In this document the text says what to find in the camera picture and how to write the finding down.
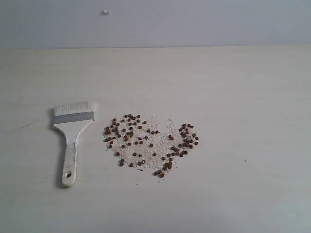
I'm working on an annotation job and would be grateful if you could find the white wooden paint brush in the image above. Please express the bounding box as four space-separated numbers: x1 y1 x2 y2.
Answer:
53 101 96 188

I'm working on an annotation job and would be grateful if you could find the pile of brown pellets and rice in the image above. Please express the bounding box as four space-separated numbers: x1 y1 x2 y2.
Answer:
102 114 199 179

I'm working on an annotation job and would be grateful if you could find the small white wall hook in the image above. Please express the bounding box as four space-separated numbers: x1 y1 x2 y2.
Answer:
101 9 110 16

